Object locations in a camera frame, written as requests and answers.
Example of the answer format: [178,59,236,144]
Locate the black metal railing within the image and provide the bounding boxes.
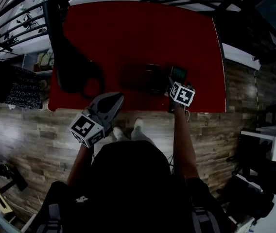
[0,0,276,60]

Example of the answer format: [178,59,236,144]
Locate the person's left white shoe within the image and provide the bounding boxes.
[113,126,129,142]

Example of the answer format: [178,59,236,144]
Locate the person's white shoe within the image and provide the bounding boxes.
[133,117,144,131]
[113,126,129,142]

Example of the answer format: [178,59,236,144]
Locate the small green-white box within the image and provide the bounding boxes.
[171,66,188,85]

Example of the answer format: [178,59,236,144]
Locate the person's left forearm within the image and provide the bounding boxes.
[66,142,95,187]

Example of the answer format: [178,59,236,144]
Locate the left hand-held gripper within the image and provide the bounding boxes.
[68,92,125,148]

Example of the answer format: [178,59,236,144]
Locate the person's black shirt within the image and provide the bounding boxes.
[37,140,232,233]

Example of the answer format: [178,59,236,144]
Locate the red table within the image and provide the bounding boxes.
[47,0,227,114]

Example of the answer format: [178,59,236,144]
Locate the black desk lamp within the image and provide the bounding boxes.
[42,1,104,101]

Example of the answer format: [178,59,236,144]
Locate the person's right forearm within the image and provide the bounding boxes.
[173,104,200,181]

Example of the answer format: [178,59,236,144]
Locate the person's right white shoe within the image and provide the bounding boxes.
[133,117,144,131]

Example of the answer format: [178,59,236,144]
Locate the white storage bin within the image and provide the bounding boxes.
[22,48,55,77]

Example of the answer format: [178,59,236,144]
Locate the black swivel chair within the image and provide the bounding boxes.
[226,134,276,219]

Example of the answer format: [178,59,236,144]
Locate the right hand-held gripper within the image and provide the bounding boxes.
[165,76,196,114]

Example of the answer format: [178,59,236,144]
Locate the person's light trousers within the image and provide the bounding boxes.
[130,127,156,147]

